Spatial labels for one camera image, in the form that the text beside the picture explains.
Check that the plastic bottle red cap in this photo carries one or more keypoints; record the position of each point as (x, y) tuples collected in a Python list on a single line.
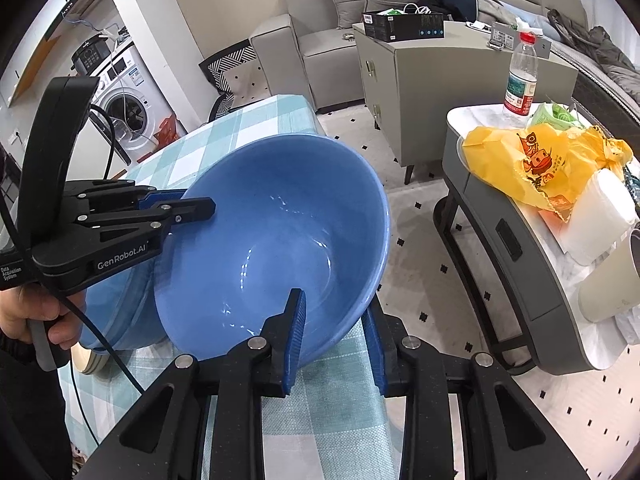
[(520, 80)]

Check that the red cardboard box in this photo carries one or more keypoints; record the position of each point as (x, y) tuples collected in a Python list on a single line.
[(167, 130)]

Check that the cream plate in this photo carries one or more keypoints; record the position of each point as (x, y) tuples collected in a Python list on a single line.
[(90, 362)]

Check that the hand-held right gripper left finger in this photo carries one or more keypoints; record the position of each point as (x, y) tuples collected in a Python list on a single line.
[(296, 345)]

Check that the person's left forearm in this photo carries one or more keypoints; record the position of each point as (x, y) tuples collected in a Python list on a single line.
[(30, 410)]

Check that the white upper cabinets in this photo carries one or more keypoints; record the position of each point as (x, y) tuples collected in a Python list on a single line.
[(50, 25)]

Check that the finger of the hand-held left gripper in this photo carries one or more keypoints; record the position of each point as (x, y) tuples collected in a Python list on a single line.
[(125, 194), (190, 210)]

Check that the grey sofa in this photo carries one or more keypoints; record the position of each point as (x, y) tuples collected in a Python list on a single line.
[(320, 45)]

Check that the green snack packet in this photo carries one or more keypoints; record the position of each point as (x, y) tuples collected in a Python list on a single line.
[(552, 116)]

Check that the black pressure cooker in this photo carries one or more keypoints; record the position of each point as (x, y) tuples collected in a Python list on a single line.
[(90, 55)]

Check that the dark grey jacket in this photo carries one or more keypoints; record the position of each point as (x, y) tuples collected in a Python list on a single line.
[(595, 45)]

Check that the white paper cup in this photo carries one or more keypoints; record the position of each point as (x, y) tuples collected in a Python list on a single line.
[(612, 285)]

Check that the person's left hand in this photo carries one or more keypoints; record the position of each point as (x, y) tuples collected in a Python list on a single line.
[(20, 310)]

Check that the black box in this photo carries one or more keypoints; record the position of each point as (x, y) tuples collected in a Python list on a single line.
[(400, 27)]

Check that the beige diamond print cushion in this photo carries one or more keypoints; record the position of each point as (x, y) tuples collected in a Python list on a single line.
[(247, 85)]

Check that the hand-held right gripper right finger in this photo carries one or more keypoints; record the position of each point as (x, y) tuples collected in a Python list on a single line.
[(375, 357)]

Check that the yellow plastic bag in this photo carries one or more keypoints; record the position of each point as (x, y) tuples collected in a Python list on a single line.
[(505, 160)]

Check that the teal checkered tablecloth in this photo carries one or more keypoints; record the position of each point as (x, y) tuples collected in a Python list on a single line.
[(320, 410)]

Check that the grey side cabinet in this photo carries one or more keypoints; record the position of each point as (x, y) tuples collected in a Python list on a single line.
[(440, 100)]

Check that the white washing machine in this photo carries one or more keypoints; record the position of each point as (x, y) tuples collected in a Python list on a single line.
[(145, 110)]

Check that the black patterned chair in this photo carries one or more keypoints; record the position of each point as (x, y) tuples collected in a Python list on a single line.
[(230, 62)]

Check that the large blue bowl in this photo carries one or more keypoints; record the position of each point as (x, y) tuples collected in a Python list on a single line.
[(125, 310)]

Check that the grey marble coffee table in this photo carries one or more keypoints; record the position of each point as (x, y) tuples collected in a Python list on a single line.
[(500, 260)]

